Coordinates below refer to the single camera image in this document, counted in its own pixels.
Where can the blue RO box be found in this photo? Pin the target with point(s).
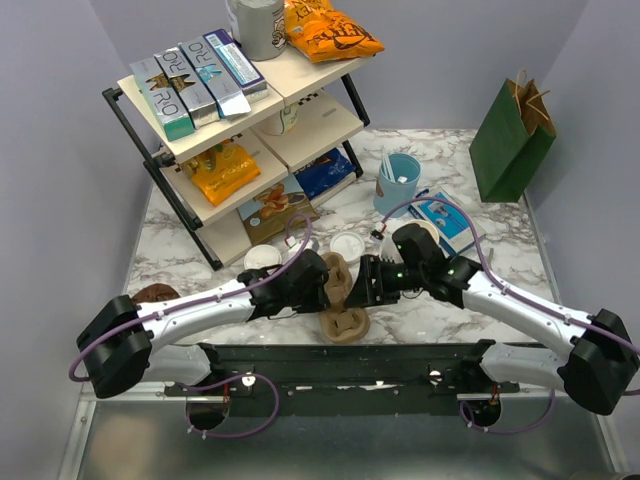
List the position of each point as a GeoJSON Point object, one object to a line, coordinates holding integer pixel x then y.
{"type": "Point", "coordinates": [230, 99]}

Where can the brown snack bag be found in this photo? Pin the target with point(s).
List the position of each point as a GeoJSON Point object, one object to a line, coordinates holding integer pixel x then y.
{"type": "Point", "coordinates": [267, 213]}

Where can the light blue cup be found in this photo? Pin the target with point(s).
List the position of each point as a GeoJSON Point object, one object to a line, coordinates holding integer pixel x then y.
{"type": "Point", "coordinates": [389, 194]}

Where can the white stirrers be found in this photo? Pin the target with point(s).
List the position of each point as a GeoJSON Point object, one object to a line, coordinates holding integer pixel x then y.
{"type": "Point", "coordinates": [387, 168]}

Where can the yellow snack bag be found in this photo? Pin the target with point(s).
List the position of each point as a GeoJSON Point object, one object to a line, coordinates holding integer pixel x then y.
{"type": "Point", "coordinates": [220, 171]}

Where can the teal RO box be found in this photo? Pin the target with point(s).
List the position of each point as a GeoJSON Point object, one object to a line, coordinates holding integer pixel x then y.
{"type": "Point", "coordinates": [162, 99]}

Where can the purple white box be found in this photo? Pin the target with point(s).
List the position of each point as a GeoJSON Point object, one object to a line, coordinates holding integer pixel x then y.
{"type": "Point", "coordinates": [246, 75]}

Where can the brown RO box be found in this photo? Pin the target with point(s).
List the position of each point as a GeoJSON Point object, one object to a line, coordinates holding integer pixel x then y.
{"type": "Point", "coordinates": [199, 102]}

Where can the white plastic lid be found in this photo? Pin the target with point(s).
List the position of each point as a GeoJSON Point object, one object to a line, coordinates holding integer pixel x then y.
{"type": "Point", "coordinates": [262, 256]}

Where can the blue snack bag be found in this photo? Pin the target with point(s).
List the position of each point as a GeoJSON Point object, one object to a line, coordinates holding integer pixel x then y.
{"type": "Point", "coordinates": [324, 173]}

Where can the brown cardboard cup carrier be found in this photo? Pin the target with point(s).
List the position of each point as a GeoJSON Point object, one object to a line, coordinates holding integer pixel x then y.
{"type": "Point", "coordinates": [341, 325]}

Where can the orange chips bag top shelf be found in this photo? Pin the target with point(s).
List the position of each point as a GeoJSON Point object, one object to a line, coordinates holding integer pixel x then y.
{"type": "Point", "coordinates": [323, 34]}

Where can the black frame beige shelf rack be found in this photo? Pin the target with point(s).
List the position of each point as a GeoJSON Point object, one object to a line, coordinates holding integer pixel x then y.
{"type": "Point", "coordinates": [330, 113]}

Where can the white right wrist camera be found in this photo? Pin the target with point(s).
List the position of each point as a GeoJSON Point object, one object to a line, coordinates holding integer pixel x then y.
{"type": "Point", "coordinates": [387, 248]}

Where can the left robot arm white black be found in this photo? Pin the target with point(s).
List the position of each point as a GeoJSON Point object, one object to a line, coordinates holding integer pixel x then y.
{"type": "Point", "coordinates": [128, 343]}

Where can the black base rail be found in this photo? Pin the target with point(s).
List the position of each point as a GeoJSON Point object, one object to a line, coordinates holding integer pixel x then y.
{"type": "Point", "coordinates": [323, 380]}

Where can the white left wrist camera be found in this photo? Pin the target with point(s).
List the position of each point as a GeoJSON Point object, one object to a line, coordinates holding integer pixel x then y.
{"type": "Point", "coordinates": [294, 245]}

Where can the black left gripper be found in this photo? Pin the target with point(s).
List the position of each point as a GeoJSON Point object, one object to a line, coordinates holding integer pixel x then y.
{"type": "Point", "coordinates": [318, 299]}

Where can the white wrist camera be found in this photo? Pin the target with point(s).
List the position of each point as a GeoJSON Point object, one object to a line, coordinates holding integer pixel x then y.
{"type": "Point", "coordinates": [294, 245]}
{"type": "Point", "coordinates": [387, 248]}

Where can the grey canister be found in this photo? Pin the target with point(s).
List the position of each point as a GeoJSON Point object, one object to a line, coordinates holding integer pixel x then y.
{"type": "Point", "coordinates": [258, 27]}

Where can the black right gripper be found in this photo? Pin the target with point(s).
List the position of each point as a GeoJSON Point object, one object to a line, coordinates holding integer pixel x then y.
{"type": "Point", "coordinates": [364, 294]}

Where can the stack of white paper cups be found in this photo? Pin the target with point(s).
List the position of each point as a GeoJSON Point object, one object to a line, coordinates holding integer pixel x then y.
{"type": "Point", "coordinates": [426, 225]}

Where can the green paper bag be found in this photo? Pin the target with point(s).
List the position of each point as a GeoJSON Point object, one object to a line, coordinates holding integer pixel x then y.
{"type": "Point", "coordinates": [512, 141]}

